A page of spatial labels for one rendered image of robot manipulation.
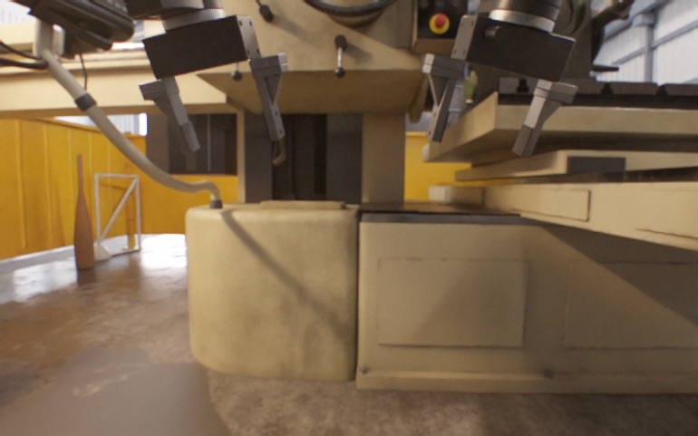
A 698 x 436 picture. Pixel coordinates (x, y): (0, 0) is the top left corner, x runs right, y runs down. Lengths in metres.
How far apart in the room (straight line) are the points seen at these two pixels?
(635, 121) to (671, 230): 0.52
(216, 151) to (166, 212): 2.27
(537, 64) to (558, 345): 1.10
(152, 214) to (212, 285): 2.95
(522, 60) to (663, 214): 0.41
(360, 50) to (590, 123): 0.70
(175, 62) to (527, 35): 0.42
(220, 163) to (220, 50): 1.50
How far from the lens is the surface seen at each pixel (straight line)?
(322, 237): 1.18
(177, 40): 0.50
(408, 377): 1.29
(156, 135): 2.13
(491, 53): 0.47
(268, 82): 0.47
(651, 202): 0.80
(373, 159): 1.78
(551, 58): 0.51
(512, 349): 1.37
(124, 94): 1.79
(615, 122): 1.19
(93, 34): 1.07
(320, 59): 1.20
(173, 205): 4.11
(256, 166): 1.86
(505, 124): 1.04
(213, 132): 1.98
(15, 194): 3.45
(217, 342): 1.42
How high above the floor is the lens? 0.69
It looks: 5 degrees down
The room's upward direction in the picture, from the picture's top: 1 degrees clockwise
